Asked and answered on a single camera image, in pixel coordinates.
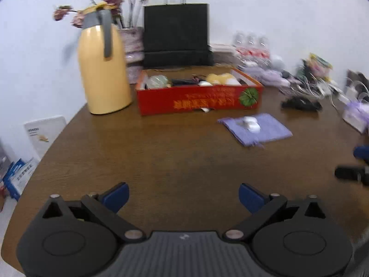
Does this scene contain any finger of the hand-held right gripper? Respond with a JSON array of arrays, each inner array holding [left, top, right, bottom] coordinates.
[[353, 146, 369, 163], [334, 165, 369, 186]]

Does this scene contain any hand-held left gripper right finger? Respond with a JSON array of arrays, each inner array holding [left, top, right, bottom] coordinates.
[[222, 183, 327, 243]]

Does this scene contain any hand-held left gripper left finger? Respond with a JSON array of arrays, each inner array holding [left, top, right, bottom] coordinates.
[[42, 182, 146, 243]]

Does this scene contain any red cardboard box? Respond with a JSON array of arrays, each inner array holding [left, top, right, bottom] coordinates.
[[135, 67, 265, 117]]

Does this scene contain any purple white box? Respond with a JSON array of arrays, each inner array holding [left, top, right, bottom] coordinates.
[[342, 100, 369, 134]]

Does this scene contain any purple cloth pouch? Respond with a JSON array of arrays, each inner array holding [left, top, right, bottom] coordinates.
[[217, 113, 293, 148]]

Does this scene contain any white earbuds case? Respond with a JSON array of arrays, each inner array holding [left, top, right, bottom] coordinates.
[[241, 116, 262, 134]]

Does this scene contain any black clip gadget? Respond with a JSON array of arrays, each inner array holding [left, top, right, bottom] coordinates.
[[281, 96, 323, 111]]

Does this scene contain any white cardboard box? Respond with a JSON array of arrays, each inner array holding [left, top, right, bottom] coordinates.
[[24, 116, 67, 160]]

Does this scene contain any blue white box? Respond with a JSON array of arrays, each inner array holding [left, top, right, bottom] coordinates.
[[2, 157, 40, 202]]

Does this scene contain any yellow green snack packet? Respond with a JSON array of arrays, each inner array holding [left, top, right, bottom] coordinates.
[[302, 53, 333, 79]]

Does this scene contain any lavender pouch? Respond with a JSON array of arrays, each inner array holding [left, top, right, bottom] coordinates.
[[260, 70, 291, 87]]

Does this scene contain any yellow plush toy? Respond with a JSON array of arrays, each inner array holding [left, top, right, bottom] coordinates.
[[206, 73, 242, 86]]

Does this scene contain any yellow thermos jug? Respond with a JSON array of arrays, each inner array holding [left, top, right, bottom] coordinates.
[[77, 2, 133, 115]]

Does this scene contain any black item in box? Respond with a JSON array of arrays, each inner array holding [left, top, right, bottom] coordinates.
[[171, 78, 200, 87]]

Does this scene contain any clear water bottle red label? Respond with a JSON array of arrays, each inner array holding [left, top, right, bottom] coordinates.
[[234, 32, 248, 62], [257, 34, 271, 64], [246, 32, 259, 63]]

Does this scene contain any pink white vase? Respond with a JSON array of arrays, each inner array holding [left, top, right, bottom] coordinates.
[[119, 27, 145, 85]]

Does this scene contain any white flat box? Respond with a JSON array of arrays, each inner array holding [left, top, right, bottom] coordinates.
[[211, 44, 237, 62]]

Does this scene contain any black paper bag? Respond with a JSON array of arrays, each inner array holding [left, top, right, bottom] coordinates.
[[143, 0, 214, 70]]

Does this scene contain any white cable bundle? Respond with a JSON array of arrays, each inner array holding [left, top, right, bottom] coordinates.
[[288, 74, 342, 106]]

